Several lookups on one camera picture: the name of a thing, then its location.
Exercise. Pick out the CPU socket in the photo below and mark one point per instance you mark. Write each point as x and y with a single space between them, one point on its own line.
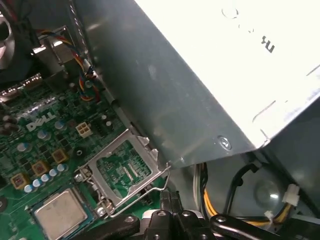
88 202

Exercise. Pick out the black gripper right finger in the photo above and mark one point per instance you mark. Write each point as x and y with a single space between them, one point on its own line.
187 227

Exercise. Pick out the black open PC case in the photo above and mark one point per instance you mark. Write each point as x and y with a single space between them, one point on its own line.
265 190

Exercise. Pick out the green motherboard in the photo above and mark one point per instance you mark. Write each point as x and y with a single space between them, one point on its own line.
15 202

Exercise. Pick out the white four pin connector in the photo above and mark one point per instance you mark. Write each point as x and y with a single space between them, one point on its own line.
83 130

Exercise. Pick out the grey power supply unit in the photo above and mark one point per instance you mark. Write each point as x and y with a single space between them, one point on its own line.
175 87

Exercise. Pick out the silver topped CPU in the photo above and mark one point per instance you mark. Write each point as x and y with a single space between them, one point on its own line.
60 215

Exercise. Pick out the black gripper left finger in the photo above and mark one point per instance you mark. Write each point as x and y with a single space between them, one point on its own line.
160 225

